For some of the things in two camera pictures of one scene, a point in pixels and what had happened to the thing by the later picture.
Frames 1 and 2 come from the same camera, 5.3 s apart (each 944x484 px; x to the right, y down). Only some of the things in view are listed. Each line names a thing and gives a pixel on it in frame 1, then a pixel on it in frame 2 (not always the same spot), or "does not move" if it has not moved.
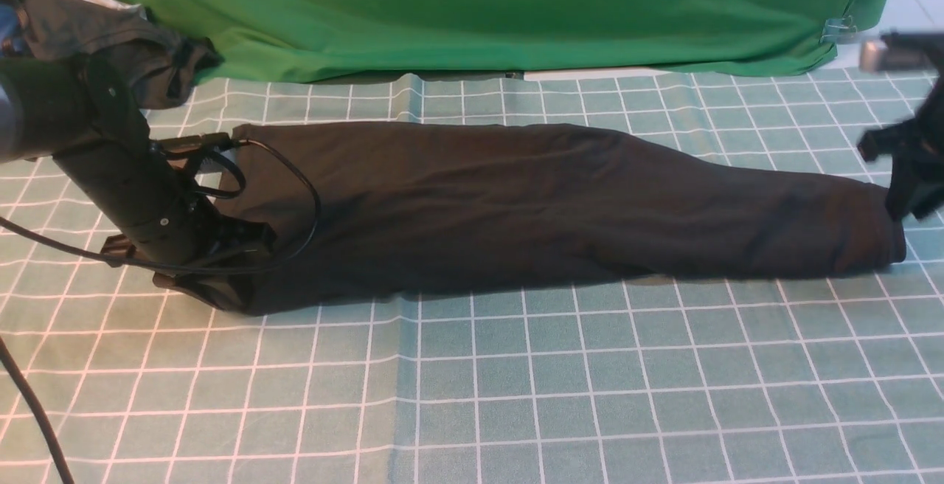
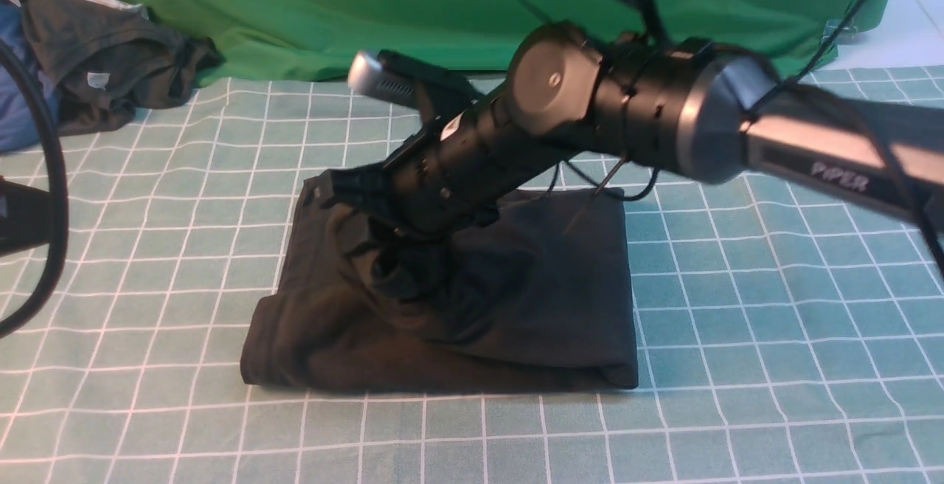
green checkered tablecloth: (821, 376) does not move
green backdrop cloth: (303, 16) does not move
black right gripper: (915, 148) → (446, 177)
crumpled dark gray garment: (157, 66) does not move
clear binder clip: (838, 30) does not move
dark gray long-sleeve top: (366, 207) → (537, 296)
